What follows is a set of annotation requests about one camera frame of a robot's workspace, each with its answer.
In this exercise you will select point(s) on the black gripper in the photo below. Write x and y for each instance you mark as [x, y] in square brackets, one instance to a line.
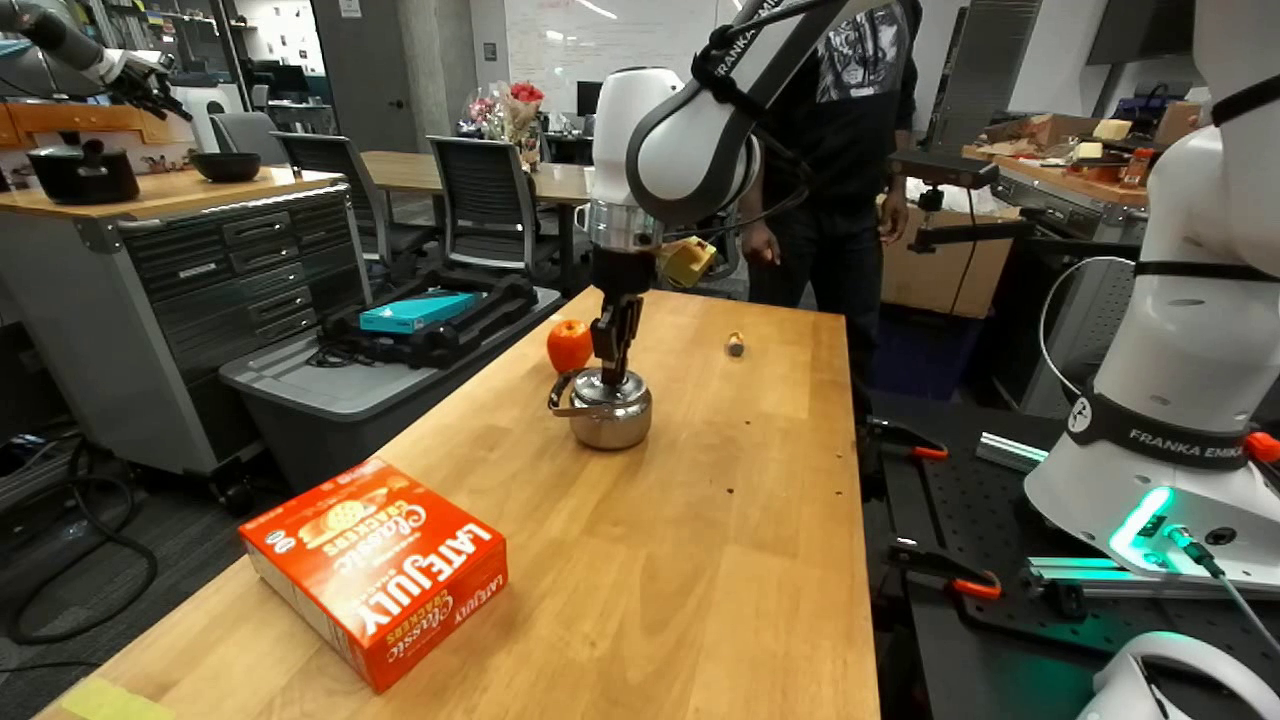
[625, 274]

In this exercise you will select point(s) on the grey background robot arm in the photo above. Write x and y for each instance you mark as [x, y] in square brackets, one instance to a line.
[65, 43]

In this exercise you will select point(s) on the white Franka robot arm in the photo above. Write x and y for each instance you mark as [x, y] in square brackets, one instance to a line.
[680, 144]

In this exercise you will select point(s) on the red-orange fruit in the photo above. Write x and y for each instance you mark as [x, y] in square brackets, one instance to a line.
[566, 350]

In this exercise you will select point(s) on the small brass object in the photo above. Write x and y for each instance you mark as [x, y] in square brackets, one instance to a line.
[735, 344]

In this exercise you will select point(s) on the wooden office table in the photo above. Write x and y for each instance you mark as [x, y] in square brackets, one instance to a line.
[563, 182]

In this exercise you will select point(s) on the grey mesh office chair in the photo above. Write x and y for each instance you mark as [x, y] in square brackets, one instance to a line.
[480, 201]
[322, 154]

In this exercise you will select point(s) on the teal box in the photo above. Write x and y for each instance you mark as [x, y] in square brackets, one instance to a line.
[418, 313]

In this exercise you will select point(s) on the flower bouquet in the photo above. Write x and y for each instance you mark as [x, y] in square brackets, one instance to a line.
[521, 98]

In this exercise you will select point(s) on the person in black clothes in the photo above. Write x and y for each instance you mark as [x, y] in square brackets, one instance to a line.
[843, 201]

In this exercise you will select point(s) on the grey plastic tote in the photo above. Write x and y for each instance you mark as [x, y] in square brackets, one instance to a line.
[322, 403]

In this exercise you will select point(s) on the orange Late July cracker box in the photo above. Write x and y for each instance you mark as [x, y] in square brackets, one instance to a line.
[360, 574]

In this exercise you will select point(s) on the short silver bar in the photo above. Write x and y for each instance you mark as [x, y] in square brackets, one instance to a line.
[1010, 450]

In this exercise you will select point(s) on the black bowl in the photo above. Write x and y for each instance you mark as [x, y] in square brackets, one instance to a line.
[227, 167]

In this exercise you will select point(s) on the grey drawer cabinet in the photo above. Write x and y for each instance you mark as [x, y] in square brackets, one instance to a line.
[163, 307]

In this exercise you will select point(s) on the cluttered wooden workbench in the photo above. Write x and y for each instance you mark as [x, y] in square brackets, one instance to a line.
[1065, 185]

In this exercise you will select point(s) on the aluminium bar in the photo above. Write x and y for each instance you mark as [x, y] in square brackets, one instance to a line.
[1092, 568]

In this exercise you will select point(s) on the black pot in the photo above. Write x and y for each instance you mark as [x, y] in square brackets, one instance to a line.
[80, 178]

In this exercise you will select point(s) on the yellow-green sponge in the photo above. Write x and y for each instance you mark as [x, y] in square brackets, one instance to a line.
[102, 704]

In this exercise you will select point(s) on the white curved plastic object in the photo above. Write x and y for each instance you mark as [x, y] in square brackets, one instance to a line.
[1174, 644]

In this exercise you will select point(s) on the yellowish wrist camera box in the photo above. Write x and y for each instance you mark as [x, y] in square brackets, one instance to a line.
[694, 262]

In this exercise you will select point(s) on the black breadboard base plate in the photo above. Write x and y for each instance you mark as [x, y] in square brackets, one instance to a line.
[960, 504]

